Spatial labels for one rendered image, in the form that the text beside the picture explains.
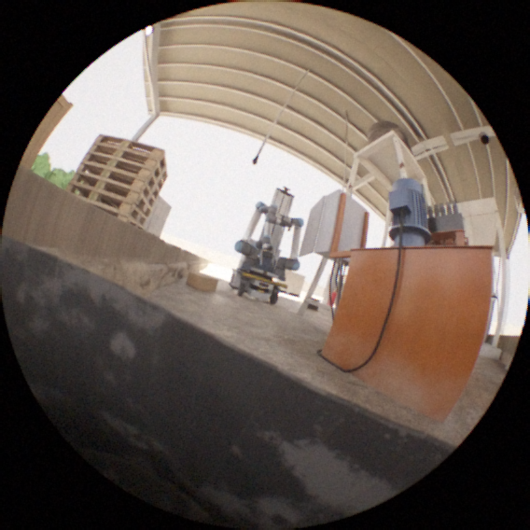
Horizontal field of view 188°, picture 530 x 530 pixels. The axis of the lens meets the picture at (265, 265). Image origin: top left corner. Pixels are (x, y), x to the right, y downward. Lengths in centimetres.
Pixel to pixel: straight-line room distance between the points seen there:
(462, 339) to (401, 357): 25
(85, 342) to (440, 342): 80
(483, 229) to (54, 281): 450
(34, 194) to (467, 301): 110
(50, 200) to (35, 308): 26
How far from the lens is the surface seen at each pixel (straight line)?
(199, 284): 165
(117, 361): 17
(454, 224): 106
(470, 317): 70
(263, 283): 207
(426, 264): 75
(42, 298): 20
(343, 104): 528
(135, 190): 201
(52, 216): 44
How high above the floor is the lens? 31
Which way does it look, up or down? 5 degrees up
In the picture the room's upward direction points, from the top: 17 degrees clockwise
